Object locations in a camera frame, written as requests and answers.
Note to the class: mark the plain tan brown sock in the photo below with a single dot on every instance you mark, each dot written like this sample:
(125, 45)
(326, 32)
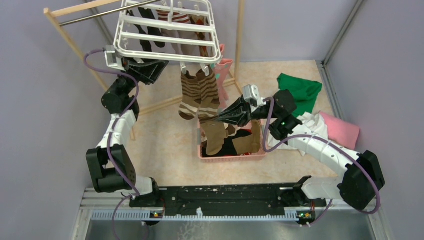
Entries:
(216, 134)

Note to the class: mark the pile of socks in basket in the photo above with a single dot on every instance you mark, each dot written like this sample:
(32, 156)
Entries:
(240, 141)

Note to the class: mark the wooden clothes rack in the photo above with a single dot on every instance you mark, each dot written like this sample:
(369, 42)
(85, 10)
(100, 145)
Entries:
(82, 59)

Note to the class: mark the orange brown argyle sock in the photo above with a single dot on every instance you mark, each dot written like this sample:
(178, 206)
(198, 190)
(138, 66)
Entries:
(204, 51)

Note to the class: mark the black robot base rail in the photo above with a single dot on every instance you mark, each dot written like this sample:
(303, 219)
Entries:
(246, 202)

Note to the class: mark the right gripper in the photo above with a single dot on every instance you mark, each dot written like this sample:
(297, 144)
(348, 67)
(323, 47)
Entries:
(240, 113)

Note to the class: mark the brown striped sock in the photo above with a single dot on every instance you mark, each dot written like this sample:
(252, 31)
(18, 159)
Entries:
(208, 90)
(191, 97)

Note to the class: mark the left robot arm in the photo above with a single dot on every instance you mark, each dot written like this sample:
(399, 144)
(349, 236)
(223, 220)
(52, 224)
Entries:
(110, 167)

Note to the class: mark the black hanging sock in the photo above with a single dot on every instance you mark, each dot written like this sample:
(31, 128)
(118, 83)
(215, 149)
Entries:
(153, 31)

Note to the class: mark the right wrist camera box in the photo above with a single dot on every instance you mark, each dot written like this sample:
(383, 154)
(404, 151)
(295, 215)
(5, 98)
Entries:
(252, 96)

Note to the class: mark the green shirt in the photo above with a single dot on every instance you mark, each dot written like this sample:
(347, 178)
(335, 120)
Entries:
(305, 92)

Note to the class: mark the pink cloth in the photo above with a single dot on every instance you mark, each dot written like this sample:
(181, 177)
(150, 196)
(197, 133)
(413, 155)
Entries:
(344, 133)

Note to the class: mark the pink plastic basket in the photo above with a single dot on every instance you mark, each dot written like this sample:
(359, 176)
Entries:
(224, 159)

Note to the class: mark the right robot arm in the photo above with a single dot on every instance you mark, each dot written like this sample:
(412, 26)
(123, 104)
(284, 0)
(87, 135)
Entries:
(359, 175)

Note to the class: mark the pink sock with teal spots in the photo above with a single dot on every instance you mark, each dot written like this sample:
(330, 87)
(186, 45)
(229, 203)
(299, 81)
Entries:
(222, 50)

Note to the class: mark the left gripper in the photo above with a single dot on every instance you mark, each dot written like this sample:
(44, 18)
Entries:
(147, 71)

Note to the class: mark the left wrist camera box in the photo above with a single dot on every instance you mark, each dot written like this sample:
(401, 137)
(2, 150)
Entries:
(112, 58)

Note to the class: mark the white plastic clip hanger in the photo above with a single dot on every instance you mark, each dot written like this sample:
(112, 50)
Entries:
(126, 39)

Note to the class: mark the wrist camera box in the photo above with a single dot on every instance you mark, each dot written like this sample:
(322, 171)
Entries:
(252, 96)
(112, 58)

